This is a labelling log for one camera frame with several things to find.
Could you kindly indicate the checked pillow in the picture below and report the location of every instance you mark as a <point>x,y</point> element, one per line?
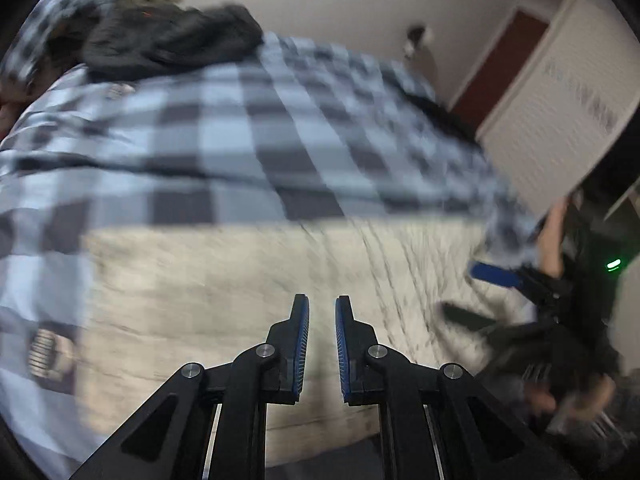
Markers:
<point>50,15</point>

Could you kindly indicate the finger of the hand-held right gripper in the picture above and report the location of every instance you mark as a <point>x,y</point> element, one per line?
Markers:
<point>495,273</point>
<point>465,315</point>

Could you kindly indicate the brown wooden headboard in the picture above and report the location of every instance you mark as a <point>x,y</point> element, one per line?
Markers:
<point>7,107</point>

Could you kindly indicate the dark grey cloth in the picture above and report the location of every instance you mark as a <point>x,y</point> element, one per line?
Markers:
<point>175,40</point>

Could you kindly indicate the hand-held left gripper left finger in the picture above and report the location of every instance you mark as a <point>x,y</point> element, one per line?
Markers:
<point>300,340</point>

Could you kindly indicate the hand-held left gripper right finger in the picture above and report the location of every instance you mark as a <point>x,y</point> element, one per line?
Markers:
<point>342,345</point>

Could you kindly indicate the person's right hand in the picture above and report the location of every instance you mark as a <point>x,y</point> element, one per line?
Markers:
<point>597,392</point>

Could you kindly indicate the person's right forearm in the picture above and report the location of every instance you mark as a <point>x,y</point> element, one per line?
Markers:
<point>550,240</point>

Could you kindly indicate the blue checked blanket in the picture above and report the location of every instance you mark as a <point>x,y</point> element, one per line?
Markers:
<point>200,135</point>

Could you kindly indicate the red-brown door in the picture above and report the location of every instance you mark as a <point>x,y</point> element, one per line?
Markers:
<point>500,65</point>

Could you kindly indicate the dark wall fixture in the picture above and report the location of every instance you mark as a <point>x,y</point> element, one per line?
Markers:
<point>417,37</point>

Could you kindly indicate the white panelled door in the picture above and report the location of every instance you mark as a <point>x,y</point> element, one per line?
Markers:
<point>550,125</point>

